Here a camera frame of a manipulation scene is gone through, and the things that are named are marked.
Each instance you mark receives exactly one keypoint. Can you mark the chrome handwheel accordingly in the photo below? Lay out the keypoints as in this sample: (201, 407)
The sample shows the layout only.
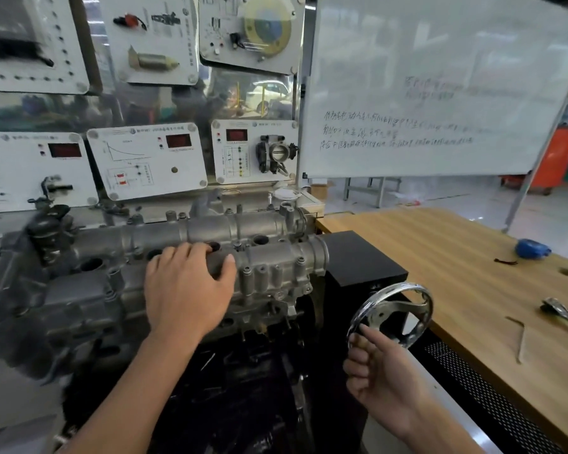
(388, 316)

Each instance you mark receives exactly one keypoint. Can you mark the large whiteboard on stand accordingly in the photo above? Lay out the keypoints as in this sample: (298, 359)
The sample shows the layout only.
(430, 42)

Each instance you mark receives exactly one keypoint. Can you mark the person's left hand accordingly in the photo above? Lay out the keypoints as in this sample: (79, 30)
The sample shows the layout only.
(184, 293)

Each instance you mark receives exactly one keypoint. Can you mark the crumpled white plastic bag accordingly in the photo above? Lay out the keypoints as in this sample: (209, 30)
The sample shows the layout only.
(409, 198)

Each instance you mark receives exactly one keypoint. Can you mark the white sensor training panel board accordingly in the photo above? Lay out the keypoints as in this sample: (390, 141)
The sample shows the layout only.
(161, 212)

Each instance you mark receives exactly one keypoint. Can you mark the cardboard box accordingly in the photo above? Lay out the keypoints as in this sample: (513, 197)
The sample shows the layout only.
(321, 190)

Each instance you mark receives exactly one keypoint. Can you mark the orange tool cabinet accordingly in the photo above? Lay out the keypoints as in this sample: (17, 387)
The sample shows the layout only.
(558, 155)

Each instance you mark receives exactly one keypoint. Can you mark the person's right hand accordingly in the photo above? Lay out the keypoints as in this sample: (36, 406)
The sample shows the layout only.
(388, 382)

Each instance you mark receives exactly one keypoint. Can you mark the white panel curve graph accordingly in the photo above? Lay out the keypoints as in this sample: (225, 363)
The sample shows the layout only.
(180, 179)

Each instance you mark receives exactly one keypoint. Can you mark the yellow blue disc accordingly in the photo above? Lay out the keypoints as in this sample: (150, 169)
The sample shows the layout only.
(267, 23)

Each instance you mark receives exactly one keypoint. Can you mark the white panel yellow disc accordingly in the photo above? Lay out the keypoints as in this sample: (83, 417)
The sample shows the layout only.
(217, 56)

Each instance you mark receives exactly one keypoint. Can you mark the white panel throttle body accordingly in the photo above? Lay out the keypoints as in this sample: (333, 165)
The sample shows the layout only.
(222, 137)

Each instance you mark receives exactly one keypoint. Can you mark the person's left forearm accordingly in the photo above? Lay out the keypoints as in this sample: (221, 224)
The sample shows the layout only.
(137, 392)

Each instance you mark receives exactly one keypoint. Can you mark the white panel control module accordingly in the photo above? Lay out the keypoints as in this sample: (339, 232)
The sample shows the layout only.
(9, 80)

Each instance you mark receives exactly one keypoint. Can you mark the grey metal engine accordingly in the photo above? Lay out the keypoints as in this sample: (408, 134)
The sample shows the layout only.
(265, 226)

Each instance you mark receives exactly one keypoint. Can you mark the black perforated metal panel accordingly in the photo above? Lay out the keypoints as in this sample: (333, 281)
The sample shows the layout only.
(478, 397)

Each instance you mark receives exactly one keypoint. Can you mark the white panel brass filter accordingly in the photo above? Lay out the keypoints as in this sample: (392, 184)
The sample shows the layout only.
(180, 42)

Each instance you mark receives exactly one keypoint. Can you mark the white panel black lever sensor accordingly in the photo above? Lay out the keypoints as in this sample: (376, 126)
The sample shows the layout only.
(9, 184)

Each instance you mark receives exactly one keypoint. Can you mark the blue tape measure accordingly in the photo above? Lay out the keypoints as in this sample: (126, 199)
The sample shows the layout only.
(532, 249)

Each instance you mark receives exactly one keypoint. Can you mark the black throttle body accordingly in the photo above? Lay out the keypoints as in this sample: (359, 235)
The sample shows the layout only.
(277, 153)

